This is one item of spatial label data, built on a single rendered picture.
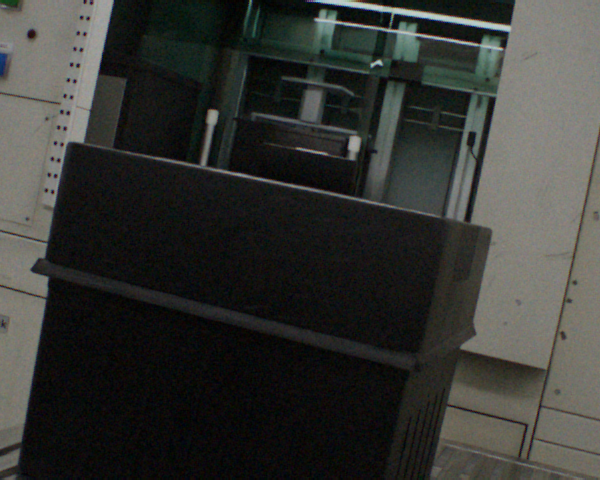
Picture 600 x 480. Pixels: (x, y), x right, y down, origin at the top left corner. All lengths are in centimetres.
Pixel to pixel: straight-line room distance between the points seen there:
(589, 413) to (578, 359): 6
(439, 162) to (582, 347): 100
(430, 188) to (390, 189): 9
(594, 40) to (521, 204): 20
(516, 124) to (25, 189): 68
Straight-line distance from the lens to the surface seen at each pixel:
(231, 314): 64
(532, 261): 108
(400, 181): 207
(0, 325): 138
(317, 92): 183
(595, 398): 115
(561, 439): 116
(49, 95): 136
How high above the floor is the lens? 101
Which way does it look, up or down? 3 degrees down
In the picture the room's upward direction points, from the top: 12 degrees clockwise
